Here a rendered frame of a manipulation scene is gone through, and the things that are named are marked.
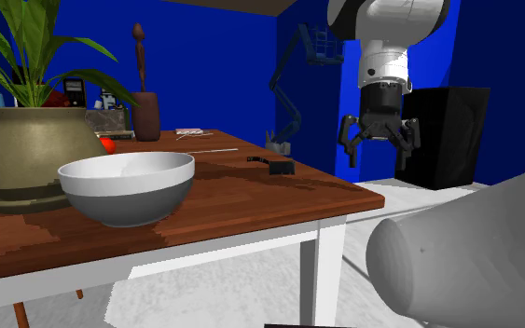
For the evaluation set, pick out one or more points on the blue boom lift toy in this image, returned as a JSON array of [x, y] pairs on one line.
[[289, 118]]

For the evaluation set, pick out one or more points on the green plant in olive pot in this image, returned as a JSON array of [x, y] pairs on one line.
[[30, 150]]

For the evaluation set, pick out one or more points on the wooden table with white legs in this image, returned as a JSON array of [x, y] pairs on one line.
[[244, 200]]

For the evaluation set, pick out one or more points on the red tomato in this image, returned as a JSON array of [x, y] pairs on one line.
[[108, 146]]

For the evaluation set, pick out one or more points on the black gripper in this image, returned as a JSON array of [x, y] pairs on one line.
[[381, 106]]

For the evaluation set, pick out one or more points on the black block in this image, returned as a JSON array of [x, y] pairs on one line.
[[448, 136]]

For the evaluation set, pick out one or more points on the brown wooden figure vase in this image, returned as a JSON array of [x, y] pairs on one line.
[[145, 116]]

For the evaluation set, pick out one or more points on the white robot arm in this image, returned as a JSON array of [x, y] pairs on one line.
[[471, 254]]

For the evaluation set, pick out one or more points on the thin white stick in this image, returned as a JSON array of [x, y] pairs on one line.
[[214, 150]]

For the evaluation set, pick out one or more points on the white and grey bowl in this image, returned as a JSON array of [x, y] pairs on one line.
[[128, 195]]

